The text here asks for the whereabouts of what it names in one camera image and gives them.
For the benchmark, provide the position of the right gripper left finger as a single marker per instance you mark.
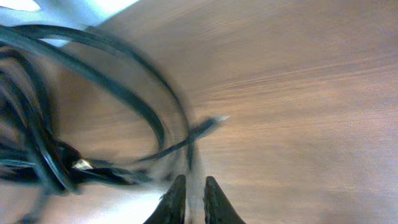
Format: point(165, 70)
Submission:
point(171, 208)

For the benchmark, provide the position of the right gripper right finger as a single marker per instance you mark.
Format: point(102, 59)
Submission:
point(218, 209)

